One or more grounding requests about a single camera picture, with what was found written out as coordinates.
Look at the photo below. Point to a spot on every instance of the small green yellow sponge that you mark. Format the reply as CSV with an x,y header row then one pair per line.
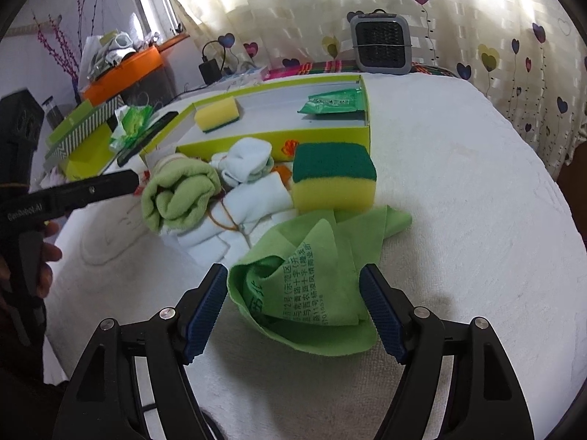
x,y
215,117

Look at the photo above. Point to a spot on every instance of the window frame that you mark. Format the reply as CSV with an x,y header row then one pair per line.
x,y
156,0

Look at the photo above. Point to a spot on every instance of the white textured table cover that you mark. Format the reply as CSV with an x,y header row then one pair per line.
x,y
458,192

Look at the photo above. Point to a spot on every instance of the black flat strip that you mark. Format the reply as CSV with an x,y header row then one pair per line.
x,y
146,140

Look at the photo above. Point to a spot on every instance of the black power adapter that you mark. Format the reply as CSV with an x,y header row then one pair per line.
x,y
208,71

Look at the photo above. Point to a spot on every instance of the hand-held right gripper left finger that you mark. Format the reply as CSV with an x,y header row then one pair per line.
x,y
208,311

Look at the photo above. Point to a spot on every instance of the white sock bundle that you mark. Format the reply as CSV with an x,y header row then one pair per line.
x,y
243,158

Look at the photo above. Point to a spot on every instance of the clear plastic package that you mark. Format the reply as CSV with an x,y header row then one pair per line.
x,y
108,52

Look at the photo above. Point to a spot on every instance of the yellow-green cardboard box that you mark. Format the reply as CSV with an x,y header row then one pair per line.
x,y
275,101

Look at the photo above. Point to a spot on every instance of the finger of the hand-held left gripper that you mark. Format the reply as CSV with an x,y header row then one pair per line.
x,y
91,190

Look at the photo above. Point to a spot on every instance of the large green yellow sponge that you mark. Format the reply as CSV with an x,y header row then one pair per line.
x,y
330,188

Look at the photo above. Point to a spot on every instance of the green towel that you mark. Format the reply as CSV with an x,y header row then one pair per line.
x,y
179,192

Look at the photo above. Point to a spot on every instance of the orange storage box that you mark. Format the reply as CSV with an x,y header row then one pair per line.
x,y
124,73

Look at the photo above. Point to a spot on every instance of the brown wooden furniture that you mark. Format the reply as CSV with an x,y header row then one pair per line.
x,y
571,183

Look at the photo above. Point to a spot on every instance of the heart print curtain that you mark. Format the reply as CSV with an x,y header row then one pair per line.
x,y
321,0

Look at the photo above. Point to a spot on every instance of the pink flower branches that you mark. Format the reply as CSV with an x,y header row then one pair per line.
x,y
58,39

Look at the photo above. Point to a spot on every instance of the person's left hand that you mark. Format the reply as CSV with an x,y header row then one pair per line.
x,y
49,255

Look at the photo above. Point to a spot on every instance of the green printed cloth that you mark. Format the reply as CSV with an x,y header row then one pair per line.
x,y
298,284

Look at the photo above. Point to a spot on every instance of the grey portable heater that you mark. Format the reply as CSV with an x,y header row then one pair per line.
x,y
380,36

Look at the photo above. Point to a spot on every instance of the white cloth bundle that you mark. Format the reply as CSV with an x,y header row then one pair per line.
x,y
261,199
202,243

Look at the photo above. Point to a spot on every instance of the yellow-green striped box lid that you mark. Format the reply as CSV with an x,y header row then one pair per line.
x,y
82,119

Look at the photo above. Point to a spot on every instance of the clear plastic box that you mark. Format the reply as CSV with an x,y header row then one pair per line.
x,y
247,74

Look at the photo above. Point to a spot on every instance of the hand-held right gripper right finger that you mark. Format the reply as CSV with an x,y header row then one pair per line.
x,y
380,316

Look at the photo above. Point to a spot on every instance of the green white plastic bag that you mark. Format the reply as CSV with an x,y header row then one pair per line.
x,y
133,121

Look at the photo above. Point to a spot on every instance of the dark glass jar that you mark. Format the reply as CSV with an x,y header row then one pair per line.
x,y
52,112

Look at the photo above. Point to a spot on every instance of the green foil packet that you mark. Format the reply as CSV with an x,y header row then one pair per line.
x,y
330,101

